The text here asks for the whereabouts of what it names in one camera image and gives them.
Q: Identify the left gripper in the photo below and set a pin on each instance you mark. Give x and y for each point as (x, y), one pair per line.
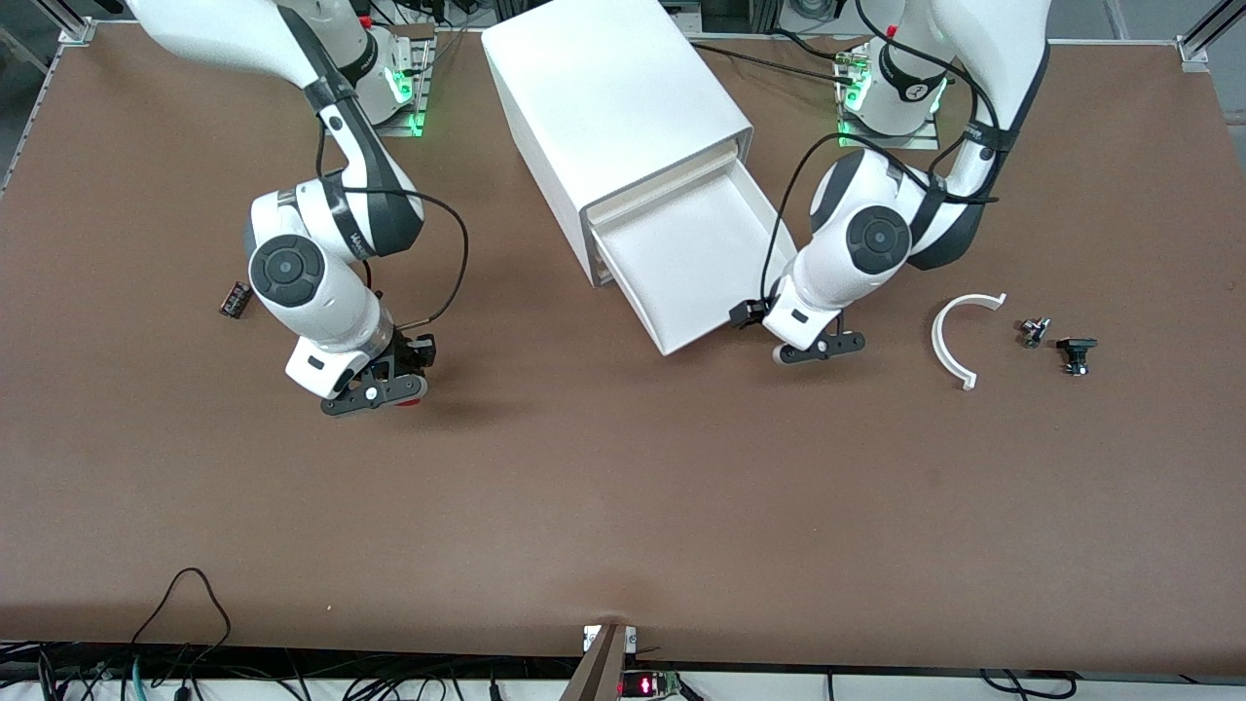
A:
(747, 313)

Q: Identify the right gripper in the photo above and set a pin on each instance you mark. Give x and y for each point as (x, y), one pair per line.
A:
(410, 351)

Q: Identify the white drawer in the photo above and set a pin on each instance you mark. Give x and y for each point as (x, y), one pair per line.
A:
(691, 263)

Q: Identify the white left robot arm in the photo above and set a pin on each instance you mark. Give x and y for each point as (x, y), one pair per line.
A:
(876, 239)

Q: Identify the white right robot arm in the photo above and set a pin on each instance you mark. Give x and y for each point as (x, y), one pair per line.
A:
(321, 282)

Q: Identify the white drawer cabinet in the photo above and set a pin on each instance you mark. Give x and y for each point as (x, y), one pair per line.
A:
(623, 97)

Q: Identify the dark cylindrical capacitor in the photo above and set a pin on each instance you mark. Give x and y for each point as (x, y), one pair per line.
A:
(236, 299)

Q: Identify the white curved plastic arc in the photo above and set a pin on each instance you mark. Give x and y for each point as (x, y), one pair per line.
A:
(936, 341)

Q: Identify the small black clamp part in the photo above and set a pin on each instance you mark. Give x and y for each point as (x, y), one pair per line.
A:
(1076, 352)

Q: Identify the circuit board with red display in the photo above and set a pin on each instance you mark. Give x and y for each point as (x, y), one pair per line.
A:
(647, 684)

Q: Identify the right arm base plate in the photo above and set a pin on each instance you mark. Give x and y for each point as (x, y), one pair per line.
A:
(409, 125)

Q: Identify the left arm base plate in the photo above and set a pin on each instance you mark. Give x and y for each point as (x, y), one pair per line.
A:
(925, 141)

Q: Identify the small metal switch part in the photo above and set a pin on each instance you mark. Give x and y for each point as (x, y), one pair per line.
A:
(1034, 332)

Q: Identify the grey camera post with bracket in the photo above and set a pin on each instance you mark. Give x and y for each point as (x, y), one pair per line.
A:
(602, 667)

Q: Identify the aluminium frame profile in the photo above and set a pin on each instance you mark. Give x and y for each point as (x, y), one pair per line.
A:
(76, 24)
(1202, 39)

